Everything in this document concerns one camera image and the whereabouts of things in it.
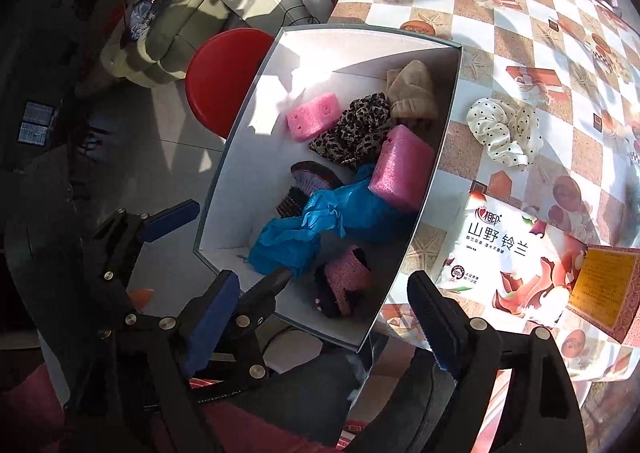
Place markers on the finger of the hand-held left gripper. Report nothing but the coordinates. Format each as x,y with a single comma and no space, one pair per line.
260,298
170,220

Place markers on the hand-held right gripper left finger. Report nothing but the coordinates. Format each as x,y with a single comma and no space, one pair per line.
212,318

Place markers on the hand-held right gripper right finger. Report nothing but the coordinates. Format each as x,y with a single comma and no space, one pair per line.
500,383

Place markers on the white cardboard box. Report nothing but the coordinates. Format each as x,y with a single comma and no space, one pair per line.
245,173

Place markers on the blue glove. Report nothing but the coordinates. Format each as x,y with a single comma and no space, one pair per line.
280,248
350,208

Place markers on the pink foam block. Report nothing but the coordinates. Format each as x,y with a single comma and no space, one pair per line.
312,122
400,168

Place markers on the leopard print scrunchie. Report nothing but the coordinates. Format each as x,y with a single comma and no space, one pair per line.
350,130

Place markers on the beige knit sock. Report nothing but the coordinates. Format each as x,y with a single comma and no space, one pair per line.
412,93

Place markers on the pink knit sock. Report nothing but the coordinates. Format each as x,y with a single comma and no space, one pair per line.
347,273

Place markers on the person's leg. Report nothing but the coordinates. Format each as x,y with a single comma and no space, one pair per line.
300,398

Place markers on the floral tissue pack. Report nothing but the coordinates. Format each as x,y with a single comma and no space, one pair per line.
495,263

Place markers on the dark knit sock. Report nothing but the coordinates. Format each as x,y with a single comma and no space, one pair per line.
312,180

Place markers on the red patterned carton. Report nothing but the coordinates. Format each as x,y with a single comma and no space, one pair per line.
607,293

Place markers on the red round stool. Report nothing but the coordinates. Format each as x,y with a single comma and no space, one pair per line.
225,78

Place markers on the green sofa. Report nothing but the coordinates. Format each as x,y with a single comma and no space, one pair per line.
170,48

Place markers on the white polka-dot scrunchie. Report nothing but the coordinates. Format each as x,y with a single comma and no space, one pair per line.
502,133

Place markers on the checkered tablecloth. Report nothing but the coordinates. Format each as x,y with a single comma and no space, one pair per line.
500,58

